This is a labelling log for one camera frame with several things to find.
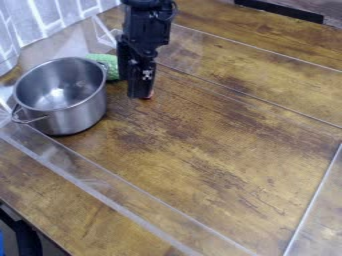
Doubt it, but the black bar at table edge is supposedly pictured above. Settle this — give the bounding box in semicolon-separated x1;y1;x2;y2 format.
234;0;325;24

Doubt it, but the white sheer curtain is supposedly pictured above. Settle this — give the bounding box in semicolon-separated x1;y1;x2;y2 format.
0;0;121;76

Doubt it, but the black table leg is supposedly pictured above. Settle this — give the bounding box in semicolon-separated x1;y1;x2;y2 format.
0;208;43;256

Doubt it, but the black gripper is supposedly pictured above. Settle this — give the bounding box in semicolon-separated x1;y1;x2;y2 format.
116;0;176;99

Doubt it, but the stainless steel pot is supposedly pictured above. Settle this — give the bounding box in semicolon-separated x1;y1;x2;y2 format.
11;57;109;136

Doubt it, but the clear acrylic stand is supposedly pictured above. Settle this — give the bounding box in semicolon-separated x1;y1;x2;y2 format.
91;16;121;49

